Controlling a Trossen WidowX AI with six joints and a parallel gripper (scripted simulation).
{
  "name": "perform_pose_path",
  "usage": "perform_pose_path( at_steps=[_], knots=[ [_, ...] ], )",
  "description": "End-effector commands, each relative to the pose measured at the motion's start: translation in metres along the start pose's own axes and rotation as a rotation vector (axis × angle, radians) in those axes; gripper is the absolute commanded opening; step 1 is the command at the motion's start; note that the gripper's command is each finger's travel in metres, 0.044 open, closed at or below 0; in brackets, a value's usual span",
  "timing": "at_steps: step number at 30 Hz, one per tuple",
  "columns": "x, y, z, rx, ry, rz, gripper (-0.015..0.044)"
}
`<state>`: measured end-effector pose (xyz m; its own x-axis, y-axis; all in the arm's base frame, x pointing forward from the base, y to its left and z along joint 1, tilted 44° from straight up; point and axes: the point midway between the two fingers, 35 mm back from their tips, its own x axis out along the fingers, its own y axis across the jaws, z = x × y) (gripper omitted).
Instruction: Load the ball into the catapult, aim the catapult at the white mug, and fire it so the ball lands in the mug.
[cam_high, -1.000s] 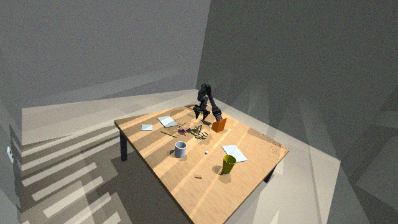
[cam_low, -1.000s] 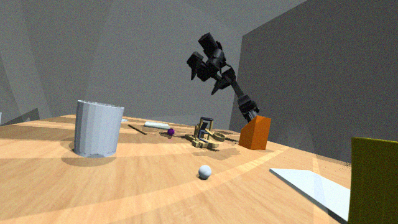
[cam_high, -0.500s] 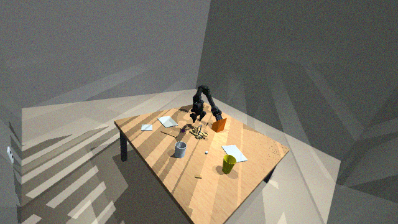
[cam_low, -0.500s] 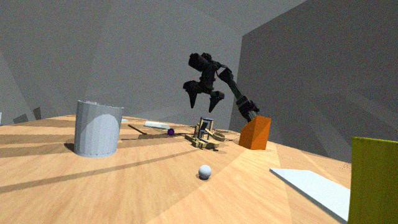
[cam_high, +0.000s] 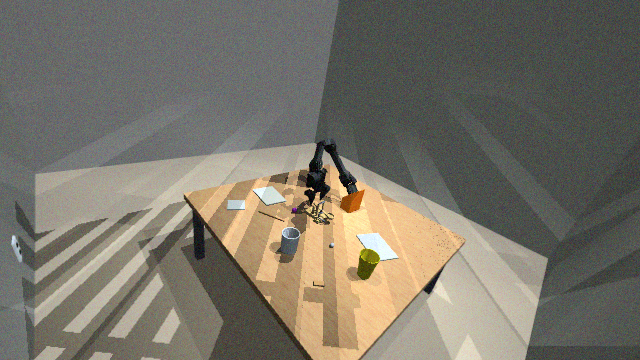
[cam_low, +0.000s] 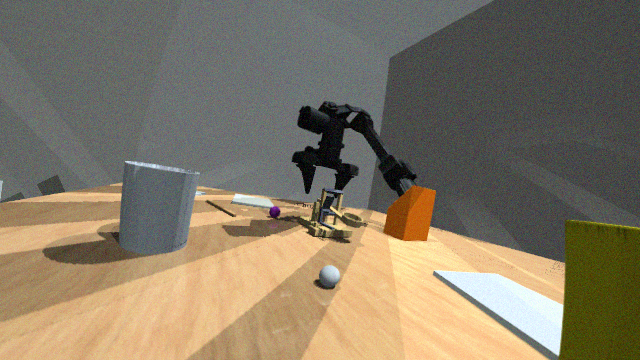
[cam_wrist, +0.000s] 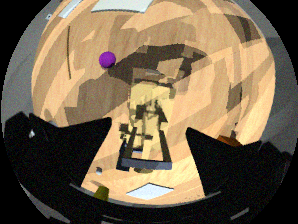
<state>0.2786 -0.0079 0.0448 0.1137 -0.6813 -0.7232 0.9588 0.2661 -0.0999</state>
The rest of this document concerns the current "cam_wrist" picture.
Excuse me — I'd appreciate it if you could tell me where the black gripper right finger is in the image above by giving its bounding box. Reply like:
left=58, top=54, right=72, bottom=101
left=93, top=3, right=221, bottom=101
left=185, top=128, right=262, bottom=196

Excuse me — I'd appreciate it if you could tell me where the purple ball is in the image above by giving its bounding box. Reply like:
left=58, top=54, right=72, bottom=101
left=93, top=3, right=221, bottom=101
left=98, top=51, right=116, bottom=68

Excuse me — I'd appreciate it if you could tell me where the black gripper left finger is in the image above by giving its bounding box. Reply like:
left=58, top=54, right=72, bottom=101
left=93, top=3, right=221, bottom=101
left=29, top=113, right=112, bottom=188

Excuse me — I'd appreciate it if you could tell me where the grey ball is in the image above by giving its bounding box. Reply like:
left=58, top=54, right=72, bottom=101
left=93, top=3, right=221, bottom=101
left=96, top=168, right=102, bottom=175

